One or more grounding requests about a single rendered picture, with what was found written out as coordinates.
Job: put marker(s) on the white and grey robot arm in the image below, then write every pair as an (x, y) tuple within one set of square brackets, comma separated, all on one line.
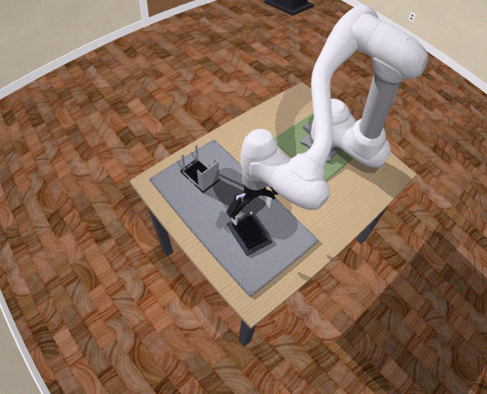
[(395, 55)]

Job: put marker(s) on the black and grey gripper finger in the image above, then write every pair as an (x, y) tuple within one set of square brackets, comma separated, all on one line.
[(270, 196), (237, 205)]

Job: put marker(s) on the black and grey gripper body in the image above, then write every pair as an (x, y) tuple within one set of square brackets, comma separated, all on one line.
[(249, 193)]

